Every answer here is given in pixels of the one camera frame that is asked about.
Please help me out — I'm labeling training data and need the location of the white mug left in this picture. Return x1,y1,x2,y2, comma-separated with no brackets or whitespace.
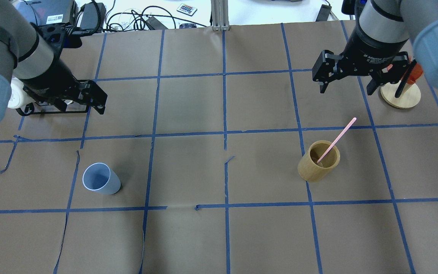
7,77,35,109

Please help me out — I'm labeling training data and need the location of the black projector box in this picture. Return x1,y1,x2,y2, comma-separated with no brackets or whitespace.
14,0,78,26

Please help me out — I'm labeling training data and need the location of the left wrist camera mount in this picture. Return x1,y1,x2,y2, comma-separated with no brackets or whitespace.
31,23,83,52

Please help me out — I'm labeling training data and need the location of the black wire mug rack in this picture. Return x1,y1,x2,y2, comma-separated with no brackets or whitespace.
15,102,90,117

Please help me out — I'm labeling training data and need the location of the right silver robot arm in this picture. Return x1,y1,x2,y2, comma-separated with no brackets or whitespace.
312,0,438,95

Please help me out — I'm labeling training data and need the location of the pink chopstick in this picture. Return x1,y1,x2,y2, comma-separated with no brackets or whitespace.
316,117,357,164

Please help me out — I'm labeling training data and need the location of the orange mug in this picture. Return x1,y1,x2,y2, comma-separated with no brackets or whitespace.
399,59,424,84

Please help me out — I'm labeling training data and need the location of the small remote control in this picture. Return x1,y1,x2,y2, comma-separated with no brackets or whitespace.
176,3,198,17

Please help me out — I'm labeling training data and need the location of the black power brick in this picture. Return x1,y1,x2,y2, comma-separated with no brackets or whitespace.
78,2,106,33

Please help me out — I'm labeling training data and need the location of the bamboo cup holder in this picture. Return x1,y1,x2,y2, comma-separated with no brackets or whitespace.
297,140,341,182

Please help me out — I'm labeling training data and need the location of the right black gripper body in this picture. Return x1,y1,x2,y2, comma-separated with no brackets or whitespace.
312,48,410,85

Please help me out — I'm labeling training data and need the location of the aluminium frame post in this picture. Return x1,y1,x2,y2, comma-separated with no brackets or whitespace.
211,0,230,31

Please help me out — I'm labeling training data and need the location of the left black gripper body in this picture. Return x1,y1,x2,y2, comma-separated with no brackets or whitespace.
23,80,108,109

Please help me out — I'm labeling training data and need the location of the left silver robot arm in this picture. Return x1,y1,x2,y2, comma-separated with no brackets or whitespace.
0,0,108,122

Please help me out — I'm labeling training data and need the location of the light blue plastic cup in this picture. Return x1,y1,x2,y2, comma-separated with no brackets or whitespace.
82,162,121,195

